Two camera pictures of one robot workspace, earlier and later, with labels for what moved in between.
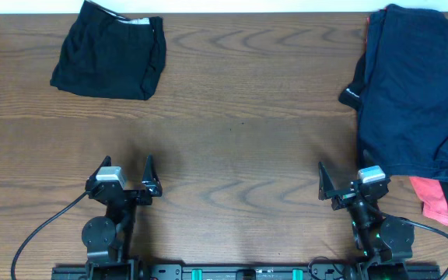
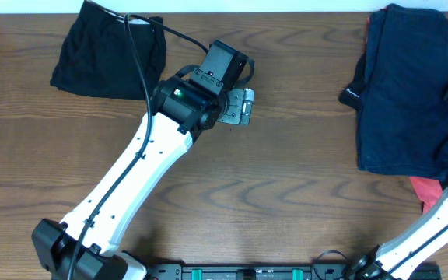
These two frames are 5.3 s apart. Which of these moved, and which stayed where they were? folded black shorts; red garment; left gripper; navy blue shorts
Moved: left gripper
Stayed: folded black shorts; red garment; navy blue shorts
